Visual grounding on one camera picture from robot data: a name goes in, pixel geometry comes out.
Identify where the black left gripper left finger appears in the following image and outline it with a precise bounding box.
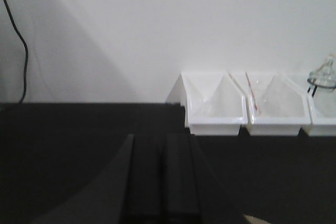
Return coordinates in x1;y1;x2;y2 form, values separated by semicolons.
34;134;161;223

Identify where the red white stirring rod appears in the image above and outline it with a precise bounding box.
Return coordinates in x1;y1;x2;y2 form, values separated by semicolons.
245;71;261;114

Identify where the white bin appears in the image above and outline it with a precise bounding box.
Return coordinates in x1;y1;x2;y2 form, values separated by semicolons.
286;73;336;137
230;72;311;136
166;72;248;136

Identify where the white bin middle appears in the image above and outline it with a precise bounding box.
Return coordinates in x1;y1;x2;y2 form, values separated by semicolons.
230;72;311;136

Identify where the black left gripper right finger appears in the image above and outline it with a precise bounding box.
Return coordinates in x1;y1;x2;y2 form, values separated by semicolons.
162;134;248;223

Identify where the black cable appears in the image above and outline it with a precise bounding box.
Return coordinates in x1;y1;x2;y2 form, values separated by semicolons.
0;0;29;104

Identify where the black tripod stand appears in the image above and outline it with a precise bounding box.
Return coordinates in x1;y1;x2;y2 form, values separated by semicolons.
307;78;335;97

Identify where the glass flask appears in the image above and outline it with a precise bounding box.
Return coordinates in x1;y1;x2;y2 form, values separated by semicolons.
307;54;335;89

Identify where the white bin right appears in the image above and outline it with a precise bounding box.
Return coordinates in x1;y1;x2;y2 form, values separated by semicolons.
286;73;336;137

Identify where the white bin left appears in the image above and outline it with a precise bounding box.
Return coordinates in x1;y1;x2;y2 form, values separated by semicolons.
166;72;248;136

